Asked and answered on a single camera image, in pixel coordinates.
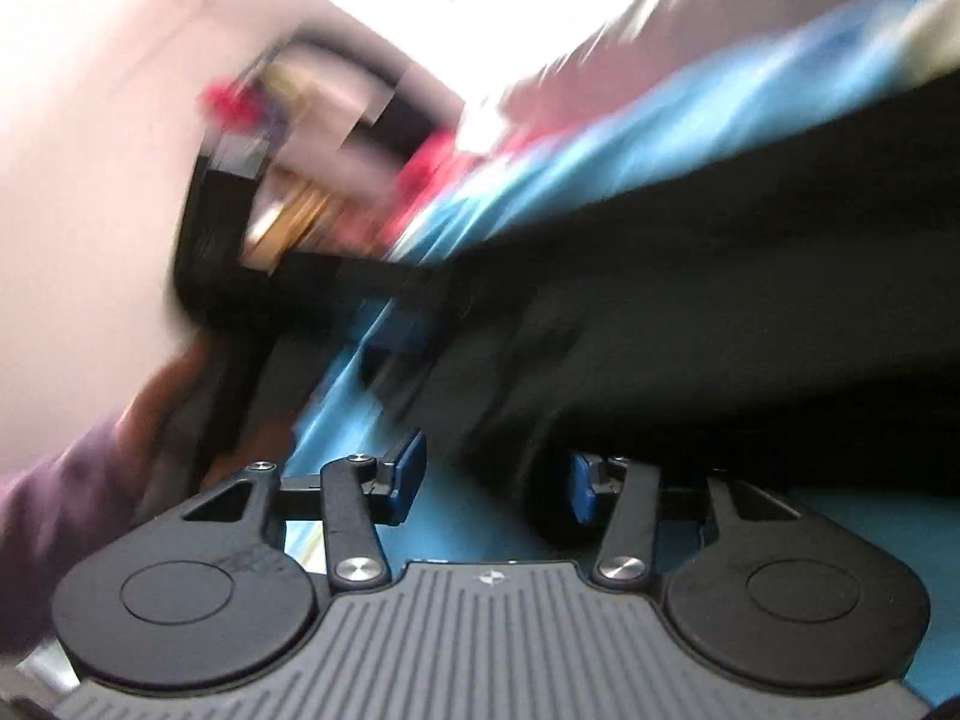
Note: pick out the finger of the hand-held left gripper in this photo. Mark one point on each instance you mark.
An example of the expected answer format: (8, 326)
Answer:
(416, 292)
(394, 364)

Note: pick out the person's left hand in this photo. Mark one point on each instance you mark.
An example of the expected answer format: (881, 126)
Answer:
(169, 397)

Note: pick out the blue floral bedsheet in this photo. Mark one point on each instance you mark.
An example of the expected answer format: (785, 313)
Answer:
(337, 427)

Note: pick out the black pants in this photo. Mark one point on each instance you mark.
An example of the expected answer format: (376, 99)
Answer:
(712, 300)

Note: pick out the person's left forearm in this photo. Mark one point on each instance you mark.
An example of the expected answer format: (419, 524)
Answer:
(67, 532)

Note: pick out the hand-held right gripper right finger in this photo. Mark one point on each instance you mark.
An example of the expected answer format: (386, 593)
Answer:
(581, 489)

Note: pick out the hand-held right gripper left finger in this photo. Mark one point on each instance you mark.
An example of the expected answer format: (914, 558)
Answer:
(409, 474)

